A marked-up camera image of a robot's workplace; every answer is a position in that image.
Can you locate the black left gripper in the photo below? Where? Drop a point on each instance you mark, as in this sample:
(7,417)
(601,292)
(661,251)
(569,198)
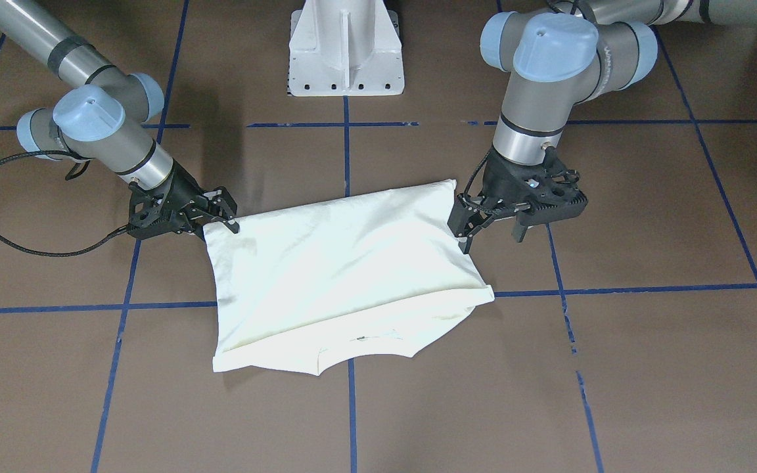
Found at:
(498,179)

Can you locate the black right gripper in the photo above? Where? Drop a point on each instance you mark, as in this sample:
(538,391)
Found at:
(186,188)

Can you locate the cream long-sleeve cat shirt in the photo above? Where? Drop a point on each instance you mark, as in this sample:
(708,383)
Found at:
(305,288)

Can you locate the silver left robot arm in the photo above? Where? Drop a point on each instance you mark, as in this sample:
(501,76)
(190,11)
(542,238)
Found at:
(565,54)

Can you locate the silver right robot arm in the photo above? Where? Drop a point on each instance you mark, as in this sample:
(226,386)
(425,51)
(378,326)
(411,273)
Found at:
(101,119)

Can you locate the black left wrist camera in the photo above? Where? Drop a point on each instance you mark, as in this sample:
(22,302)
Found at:
(552,194)

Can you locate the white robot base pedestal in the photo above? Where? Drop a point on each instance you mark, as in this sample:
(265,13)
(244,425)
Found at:
(345,48)

